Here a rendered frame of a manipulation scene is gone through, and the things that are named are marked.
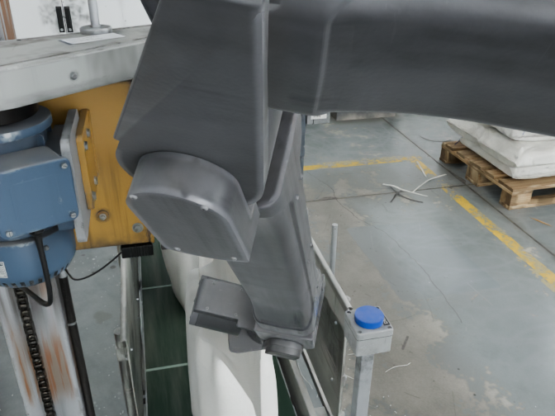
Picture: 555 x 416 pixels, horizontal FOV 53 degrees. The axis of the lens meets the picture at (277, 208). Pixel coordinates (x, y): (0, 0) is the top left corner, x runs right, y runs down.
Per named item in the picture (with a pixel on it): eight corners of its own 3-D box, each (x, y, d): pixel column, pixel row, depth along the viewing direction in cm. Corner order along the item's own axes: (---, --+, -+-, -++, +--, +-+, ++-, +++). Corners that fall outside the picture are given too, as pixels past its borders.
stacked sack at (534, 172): (571, 177, 350) (576, 159, 344) (509, 183, 340) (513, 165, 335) (508, 139, 407) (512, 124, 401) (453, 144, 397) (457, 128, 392)
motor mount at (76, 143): (97, 243, 83) (79, 140, 75) (49, 249, 81) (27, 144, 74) (103, 168, 107) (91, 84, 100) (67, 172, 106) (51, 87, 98)
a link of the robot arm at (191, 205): (244, 205, 18) (305, -41, 22) (85, 182, 19) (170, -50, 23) (312, 371, 58) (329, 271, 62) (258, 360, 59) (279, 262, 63)
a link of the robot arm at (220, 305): (305, 357, 54) (320, 273, 58) (189, 330, 53) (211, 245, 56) (279, 366, 65) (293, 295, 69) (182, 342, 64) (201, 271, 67)
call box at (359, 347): (391, 352, 117) (394, 328, 114) (355, 357, 115) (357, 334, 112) (377, 327, 124) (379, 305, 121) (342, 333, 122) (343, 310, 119)
